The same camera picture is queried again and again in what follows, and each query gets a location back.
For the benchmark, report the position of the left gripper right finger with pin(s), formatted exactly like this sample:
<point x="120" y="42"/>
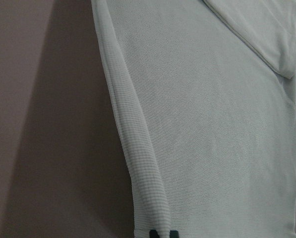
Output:
<point x="174" y="234"/>

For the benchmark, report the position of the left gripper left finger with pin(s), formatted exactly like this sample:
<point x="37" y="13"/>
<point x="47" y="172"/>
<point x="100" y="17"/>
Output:
<point x="153" y="234"/>

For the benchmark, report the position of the olive green t-shirt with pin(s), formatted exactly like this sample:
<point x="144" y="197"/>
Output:
<point x="204" y="98"/>

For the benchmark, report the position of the brown paper table mat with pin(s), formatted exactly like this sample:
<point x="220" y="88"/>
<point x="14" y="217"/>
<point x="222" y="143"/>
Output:
<point x="69" y="178"/>

